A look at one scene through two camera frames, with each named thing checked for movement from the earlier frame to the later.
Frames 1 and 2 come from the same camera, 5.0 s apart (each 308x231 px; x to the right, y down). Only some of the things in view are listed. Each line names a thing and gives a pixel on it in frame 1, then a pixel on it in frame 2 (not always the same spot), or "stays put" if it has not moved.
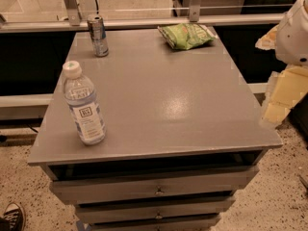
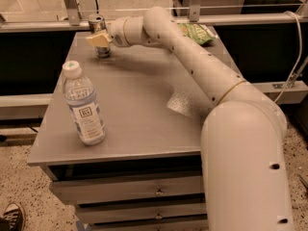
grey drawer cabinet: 185,133 stays put
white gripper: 294,40 to 116,32
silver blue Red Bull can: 97,31 stays put
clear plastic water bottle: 82,101 stays put
